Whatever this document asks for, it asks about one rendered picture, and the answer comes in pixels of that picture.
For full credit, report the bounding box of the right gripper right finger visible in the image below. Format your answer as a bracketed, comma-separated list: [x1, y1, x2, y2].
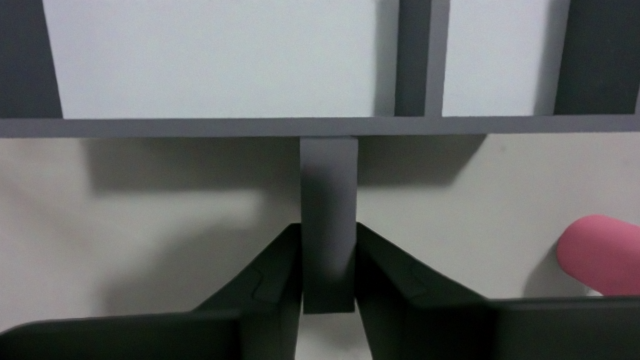
[355, 222, 640, 360]

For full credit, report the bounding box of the pink cylinder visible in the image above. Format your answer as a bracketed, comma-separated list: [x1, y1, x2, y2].
[557, 215, 640, 296]

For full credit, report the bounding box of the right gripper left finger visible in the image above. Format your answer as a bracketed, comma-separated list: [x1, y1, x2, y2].
[0, 223, 303, 360]

